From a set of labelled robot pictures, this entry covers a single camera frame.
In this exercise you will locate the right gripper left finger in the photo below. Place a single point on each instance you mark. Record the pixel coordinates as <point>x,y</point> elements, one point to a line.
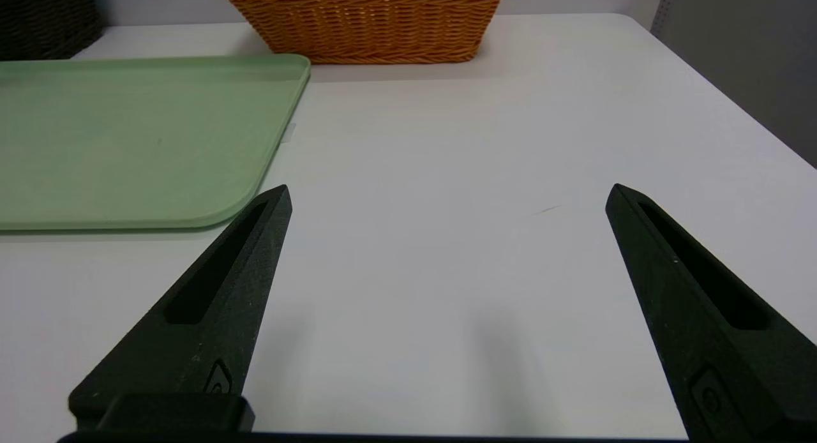
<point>191,341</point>

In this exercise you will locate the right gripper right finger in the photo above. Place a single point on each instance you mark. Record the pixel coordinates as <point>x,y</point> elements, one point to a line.
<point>721,353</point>

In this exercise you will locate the dark brown wicker basket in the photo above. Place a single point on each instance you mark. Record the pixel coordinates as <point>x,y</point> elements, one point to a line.
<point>44,18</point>

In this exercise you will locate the orange wicker basket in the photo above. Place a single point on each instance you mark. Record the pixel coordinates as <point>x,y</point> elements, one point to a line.
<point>370,22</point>

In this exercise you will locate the light green plastic tray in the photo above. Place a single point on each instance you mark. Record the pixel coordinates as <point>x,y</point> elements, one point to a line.
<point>127,143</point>

